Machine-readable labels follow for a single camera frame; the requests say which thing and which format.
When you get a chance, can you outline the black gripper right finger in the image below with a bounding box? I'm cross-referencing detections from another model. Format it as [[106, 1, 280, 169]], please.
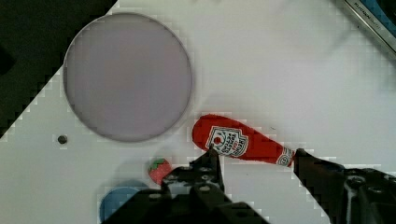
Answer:
[[293, 148, 396, 224]]

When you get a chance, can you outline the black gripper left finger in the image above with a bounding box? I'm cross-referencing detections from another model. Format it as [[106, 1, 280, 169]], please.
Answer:
[[102, 149, 270, 224]]

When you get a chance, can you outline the red ketchup bottle toy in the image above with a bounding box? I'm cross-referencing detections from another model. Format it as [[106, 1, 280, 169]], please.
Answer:
[[191, 114, 295, 167]]

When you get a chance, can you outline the red strawberry toy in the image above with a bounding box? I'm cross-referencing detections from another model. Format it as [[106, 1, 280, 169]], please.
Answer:
[[148, 159, 172, 185]]

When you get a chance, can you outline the blue cup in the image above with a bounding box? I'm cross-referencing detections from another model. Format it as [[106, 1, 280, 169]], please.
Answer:
[[98, 179, 149, 223]]

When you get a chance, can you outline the grey round plate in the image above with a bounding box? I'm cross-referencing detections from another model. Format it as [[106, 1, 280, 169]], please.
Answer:
[[64, 13, 193, 142]]

